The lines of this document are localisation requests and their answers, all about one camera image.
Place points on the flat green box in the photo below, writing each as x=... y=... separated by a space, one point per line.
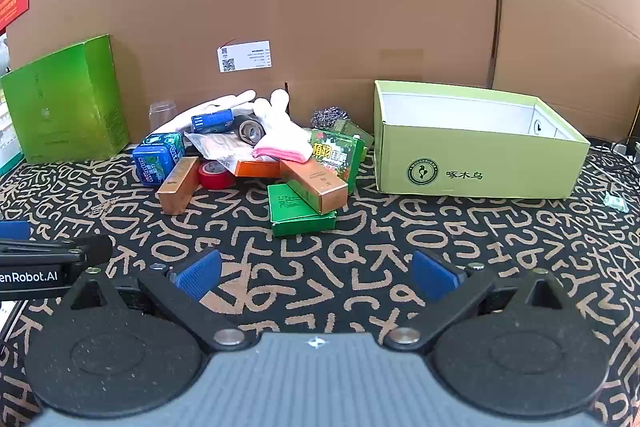
x=297 y=214

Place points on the pink packet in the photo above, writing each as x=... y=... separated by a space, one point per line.
x=285 y=149

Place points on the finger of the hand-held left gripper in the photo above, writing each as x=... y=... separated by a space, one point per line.
x=14 y=230
x=75 y=248

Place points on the clear plastic bag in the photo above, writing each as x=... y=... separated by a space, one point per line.
x=217 y=149

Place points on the steel wool scrubber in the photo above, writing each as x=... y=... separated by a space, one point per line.
x=330 y=118

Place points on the tall green carton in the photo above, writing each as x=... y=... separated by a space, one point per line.
x=65 y=107

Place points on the large brown cardboard sheet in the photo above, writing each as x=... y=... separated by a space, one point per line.
x=350 y=7

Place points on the red tape roll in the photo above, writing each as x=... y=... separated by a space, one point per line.
x=216 y=177

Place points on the green red printed box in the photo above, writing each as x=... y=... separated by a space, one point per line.
x=337 y=157

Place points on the green-rimmed grey storage bin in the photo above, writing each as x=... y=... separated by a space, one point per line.
x=475 y=162

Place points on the small pale packet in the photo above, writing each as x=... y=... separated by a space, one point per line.
x=615 y=202

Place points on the blue foil packet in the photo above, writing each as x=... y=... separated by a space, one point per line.
x=157 y=159

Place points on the black patterned tablecloth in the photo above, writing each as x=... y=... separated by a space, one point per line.
x=320 y=257

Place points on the green packet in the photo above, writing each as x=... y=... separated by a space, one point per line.
x=357 y=132

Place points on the copper coloured box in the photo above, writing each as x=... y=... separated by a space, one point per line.
x=177 y=187
x=315 y=184

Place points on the orange box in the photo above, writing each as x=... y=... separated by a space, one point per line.
x=255 y=168

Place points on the clear plastic cup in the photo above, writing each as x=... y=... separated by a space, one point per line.
x=161 y=114

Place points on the white paper label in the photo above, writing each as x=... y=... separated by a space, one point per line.
x=245 y=56

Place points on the black tape roll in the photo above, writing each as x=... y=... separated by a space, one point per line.
x=250 y=129

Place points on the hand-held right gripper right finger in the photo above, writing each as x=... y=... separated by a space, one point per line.
x=432 y=274

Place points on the small blue box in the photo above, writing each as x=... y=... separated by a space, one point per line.
x=212 y=121

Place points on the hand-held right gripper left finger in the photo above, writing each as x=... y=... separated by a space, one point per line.
x=200 y=274

